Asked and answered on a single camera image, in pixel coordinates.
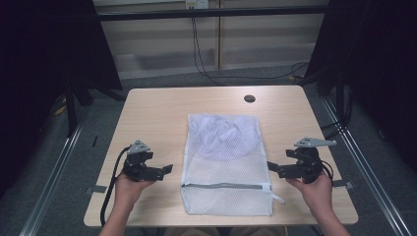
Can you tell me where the person's left hand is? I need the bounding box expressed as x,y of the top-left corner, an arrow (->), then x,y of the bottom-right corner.
113,172 -> 155,212

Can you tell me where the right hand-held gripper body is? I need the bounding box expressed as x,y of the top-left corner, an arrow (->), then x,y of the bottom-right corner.
278,137 -> 338,185

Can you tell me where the person's right hand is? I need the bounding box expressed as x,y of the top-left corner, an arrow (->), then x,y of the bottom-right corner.
284,170 -> 334,220

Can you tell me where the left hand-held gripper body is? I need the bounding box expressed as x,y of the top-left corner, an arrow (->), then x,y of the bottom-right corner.
122,140 -> 165,182

